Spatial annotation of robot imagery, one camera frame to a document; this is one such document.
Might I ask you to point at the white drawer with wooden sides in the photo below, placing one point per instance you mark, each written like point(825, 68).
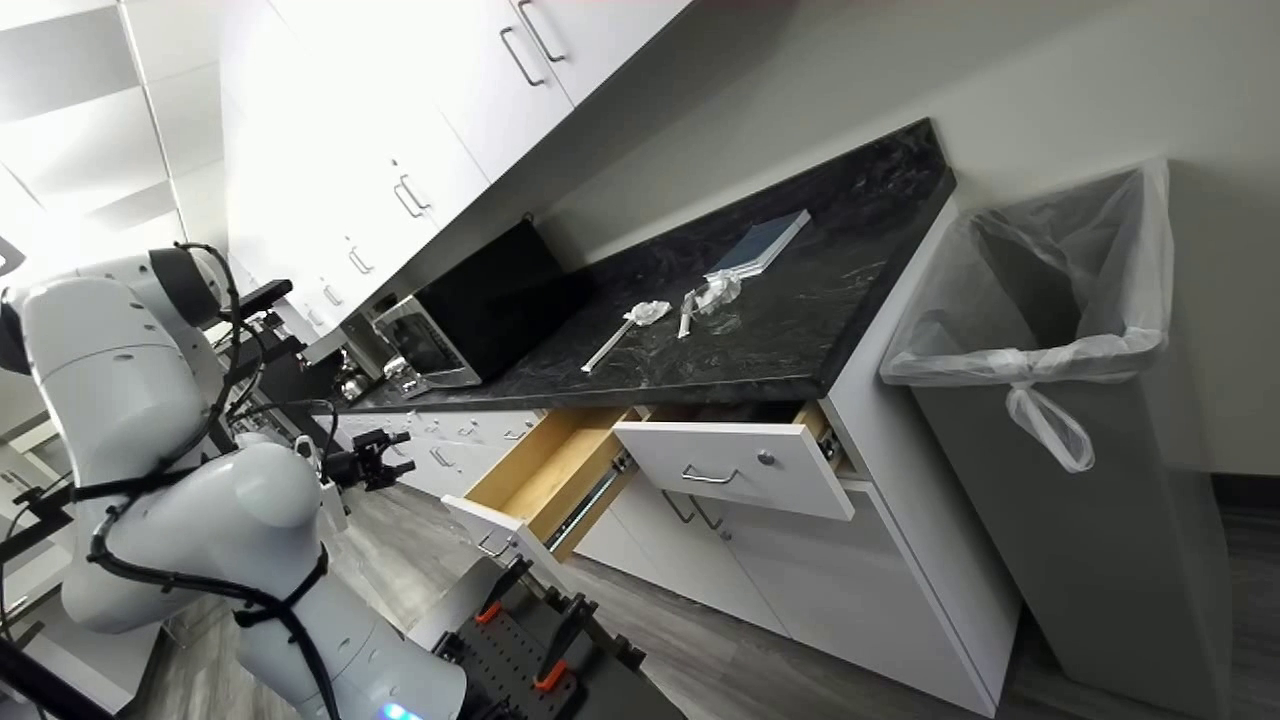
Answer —
point(545, 465)
point(744, 465)

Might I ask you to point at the black microwave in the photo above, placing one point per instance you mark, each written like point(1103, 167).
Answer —
point(502, 303)

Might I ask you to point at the white trash bag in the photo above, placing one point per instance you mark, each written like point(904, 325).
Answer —
point(1064, 353)

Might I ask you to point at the grey trash bin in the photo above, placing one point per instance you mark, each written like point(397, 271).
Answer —
point(1092, 562)

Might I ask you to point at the white lower cabinet door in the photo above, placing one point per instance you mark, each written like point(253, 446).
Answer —
point(866, 601)
point(667, 552)

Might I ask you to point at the white cabinet door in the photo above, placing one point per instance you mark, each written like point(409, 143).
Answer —
point(612, 34)
point(332, 160)
point(441, 65)
point(866, 601)
point(667, 552)

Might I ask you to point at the black perforated board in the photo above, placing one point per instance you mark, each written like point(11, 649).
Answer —
point(584, 680)

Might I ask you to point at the blue sponge block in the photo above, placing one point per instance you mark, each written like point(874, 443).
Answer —
point(764, 240)

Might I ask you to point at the white upper cabinet door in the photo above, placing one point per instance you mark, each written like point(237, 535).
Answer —
point(612, 34)
point(441, 65)
point(332, 160)

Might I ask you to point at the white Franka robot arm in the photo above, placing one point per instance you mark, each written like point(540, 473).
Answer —
point(161, 443)

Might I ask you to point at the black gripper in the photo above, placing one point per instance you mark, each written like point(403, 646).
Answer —
point(366, 460)

